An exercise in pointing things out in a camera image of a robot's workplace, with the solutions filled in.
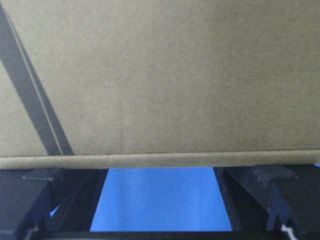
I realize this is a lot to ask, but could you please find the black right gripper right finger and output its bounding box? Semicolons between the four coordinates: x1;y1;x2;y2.
213;165;320;240

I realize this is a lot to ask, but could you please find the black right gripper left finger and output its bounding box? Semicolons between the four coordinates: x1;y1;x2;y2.
0;168;108;240

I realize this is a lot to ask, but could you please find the blue table mat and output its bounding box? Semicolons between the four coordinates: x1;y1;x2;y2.
90;167;233;232

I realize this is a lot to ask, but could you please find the brown cardboard box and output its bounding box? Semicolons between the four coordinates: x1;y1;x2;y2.
0;0;320;170

